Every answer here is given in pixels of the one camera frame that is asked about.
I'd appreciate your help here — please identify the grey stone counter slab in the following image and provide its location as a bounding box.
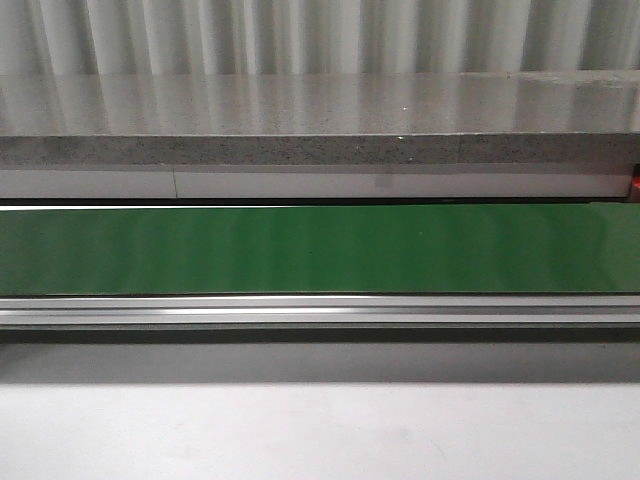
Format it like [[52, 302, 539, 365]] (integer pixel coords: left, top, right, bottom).
[[0, 69, 640, 200]]

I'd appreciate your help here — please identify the red object at right edge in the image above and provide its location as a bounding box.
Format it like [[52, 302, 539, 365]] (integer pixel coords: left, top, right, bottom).
[[628, 165, 640, 203]]

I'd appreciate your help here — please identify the aluminium conveyor front rail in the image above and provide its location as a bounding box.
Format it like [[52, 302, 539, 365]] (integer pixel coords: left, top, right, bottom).
[[1, 294, 639, 344]]

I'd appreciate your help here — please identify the green conveyor belt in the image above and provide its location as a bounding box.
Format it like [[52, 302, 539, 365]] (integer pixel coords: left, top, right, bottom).
[[1, 203, 639, 296]]

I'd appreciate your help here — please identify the white pleated curtain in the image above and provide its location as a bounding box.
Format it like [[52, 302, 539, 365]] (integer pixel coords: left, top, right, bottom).
[[1, 1, 639, 75]]

